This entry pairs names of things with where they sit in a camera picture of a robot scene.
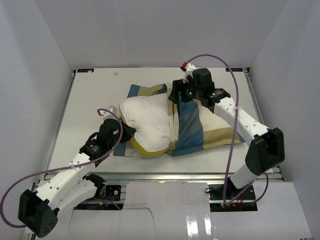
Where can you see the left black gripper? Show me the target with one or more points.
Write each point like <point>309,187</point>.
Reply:
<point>128,131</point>

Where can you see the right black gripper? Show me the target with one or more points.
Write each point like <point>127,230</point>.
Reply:
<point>177,87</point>

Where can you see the white pillow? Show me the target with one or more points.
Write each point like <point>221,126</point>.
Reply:
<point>149,116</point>

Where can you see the checkered blue beige pillowcase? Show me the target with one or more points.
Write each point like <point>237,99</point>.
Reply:
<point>193,127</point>

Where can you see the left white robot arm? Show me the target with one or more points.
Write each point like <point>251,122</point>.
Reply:
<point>40,209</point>

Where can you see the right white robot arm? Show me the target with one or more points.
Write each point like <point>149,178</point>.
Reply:
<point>220,103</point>

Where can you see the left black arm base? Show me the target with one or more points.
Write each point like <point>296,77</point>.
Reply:
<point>102,190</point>

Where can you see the right blue corner label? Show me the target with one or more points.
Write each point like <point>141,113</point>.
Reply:
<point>234,69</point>

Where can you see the blue corner label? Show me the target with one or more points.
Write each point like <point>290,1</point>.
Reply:
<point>85,70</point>
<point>234,69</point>

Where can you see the left blue corner label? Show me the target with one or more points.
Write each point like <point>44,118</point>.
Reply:
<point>85,70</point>

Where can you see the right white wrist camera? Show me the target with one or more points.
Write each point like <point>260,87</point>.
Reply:
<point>188,69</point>

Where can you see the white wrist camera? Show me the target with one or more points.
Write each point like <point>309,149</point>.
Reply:
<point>188,69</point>
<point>107,113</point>

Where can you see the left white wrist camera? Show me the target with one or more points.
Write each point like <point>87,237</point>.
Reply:
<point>107,113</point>

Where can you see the aluminium frame rail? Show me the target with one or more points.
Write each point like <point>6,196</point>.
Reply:
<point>262,117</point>

